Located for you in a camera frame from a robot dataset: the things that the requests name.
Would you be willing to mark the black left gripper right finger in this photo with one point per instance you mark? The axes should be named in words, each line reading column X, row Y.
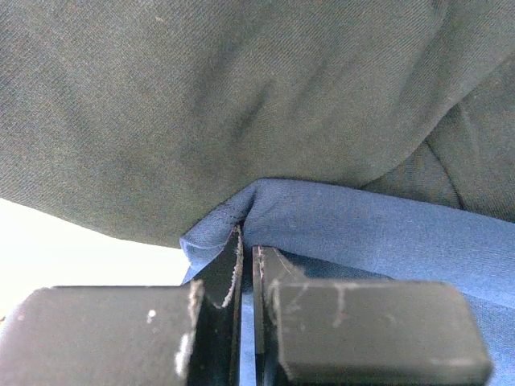
column 366, row 332

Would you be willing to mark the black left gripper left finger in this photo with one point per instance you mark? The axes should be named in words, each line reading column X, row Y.
column 131, row 335

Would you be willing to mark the navy blue t shirt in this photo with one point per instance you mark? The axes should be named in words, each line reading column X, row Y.
column 362, row 138

